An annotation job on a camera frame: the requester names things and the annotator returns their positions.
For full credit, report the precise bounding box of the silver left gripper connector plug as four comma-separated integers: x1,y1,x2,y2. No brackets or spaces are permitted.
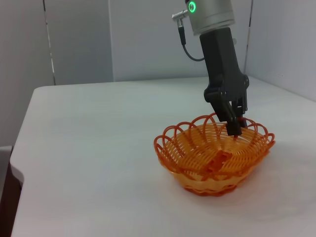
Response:
171,9,190,28

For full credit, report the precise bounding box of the thin left gripper cable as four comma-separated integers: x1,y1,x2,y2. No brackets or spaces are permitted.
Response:
178,24,206,62

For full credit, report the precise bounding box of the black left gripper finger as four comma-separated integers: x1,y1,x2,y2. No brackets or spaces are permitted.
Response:
209,95,242,137
232,95,249,129

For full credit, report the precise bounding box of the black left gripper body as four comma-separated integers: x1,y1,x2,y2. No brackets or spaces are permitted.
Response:
198,27,250,103

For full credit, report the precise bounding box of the dark brown robot torso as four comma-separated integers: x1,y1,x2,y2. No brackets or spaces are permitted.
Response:
0,145,25,237

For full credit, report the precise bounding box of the orange woven plastic basket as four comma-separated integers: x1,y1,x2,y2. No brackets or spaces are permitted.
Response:
153,112,276,198

